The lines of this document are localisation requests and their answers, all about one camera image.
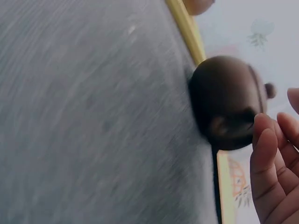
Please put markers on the person's right thumb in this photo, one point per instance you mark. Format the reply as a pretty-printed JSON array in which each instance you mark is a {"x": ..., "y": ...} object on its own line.
[{"x": 294, "y": 99}]

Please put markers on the person's left fingers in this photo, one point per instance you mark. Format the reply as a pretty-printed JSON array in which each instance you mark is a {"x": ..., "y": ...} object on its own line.
[{"x": 198, "y": 6}]

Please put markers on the person's right hand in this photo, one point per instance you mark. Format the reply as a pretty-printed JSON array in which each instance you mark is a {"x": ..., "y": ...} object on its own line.
[{"x": 275, "y": 177}]

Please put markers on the dark brown clay teapot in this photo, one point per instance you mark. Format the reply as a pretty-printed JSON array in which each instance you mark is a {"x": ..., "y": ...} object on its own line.
[{"x": 222, "y": 98}]

